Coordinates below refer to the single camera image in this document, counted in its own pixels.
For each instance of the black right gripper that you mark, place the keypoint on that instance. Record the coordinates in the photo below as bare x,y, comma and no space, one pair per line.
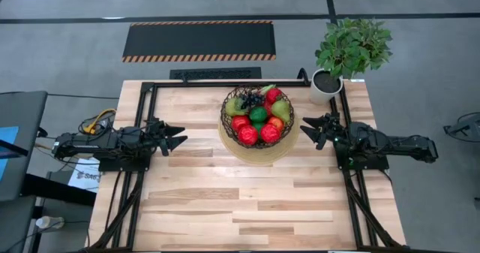
332,131

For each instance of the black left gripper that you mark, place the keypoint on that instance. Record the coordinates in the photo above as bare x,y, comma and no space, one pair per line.
157,136

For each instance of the green pear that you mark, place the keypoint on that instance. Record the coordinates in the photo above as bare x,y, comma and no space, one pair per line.
234,107
281,110

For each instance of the orange-red round fruit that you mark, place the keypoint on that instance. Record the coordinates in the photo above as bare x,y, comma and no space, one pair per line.
276,122

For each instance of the red round fruit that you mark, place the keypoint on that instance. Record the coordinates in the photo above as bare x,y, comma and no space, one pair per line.
248,135
270,133

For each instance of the pink dragon fruit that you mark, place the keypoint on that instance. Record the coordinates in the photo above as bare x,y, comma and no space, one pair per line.
273,95

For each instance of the small green round fruit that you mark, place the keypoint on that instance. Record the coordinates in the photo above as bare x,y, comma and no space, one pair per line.
258,126

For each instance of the large green round fruit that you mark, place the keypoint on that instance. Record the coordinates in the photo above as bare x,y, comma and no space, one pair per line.
258,114

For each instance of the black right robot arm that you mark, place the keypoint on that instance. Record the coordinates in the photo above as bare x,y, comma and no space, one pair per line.
393,144

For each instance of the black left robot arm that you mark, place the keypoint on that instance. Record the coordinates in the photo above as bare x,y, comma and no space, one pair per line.
97,142

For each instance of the white plant pot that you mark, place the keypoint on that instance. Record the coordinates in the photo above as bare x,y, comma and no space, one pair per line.
324,89

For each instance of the round woven straw placemat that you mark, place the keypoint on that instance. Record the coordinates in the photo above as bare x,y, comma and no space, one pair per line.
258,157

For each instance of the black floor grate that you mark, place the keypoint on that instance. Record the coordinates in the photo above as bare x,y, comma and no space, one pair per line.
215,73

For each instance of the green leafy potted plant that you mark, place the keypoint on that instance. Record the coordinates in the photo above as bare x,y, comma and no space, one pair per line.
352,46

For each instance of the white printed paper sheet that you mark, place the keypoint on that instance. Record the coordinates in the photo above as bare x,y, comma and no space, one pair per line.
84,176

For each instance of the black hazard-striped floor mat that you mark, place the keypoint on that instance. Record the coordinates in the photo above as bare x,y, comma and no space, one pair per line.
198,39

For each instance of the black floor stand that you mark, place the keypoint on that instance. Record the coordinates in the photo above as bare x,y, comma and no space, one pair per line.
465,127

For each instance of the clear plastic bottle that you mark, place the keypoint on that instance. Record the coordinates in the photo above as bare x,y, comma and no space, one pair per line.
48,223

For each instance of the grey side desk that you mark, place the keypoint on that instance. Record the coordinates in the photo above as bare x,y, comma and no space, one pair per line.
22,110

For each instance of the blue screen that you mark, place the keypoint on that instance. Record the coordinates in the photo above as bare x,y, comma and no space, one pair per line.
6,140

